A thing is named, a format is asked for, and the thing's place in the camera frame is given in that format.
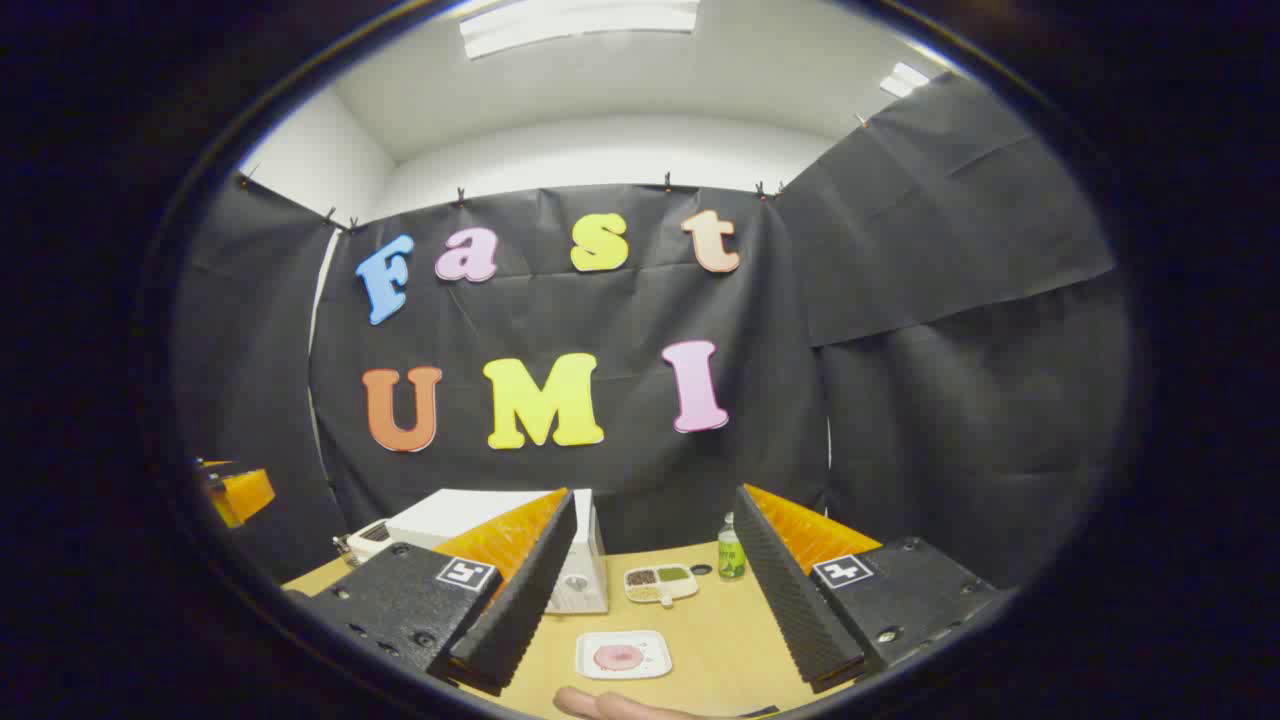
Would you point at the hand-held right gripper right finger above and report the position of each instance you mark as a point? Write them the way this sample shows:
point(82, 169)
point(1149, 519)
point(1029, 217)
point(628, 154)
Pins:
point(790, 600)

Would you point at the white square plate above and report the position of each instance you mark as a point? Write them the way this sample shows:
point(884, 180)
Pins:
point(645, 670)

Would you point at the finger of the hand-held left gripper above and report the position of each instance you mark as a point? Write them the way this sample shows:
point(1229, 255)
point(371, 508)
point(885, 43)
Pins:
point(242, 495)

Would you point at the small ceiling light panel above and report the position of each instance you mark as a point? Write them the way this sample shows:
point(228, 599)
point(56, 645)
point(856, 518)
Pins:
point(904, 80)

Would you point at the white divided dish of beans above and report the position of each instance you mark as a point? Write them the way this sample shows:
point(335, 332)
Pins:
point(660, 583)

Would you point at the white microwave oven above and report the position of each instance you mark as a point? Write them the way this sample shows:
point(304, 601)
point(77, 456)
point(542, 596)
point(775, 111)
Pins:
point(470, 510)

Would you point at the pink ham slice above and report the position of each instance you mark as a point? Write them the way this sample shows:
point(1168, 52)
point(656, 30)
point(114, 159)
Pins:
point(618, 657)

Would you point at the white toaster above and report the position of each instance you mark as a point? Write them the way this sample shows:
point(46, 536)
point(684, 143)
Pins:
point(368, 540)

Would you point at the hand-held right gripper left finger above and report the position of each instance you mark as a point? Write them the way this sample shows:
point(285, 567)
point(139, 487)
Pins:
point(530, 600)

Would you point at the green label drink bottle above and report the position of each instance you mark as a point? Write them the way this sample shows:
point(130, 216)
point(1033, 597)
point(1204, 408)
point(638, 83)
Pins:
point(731, 555)

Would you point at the long ceiling light panel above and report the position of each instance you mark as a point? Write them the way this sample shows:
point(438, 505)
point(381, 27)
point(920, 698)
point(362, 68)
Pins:
point(580, 22)

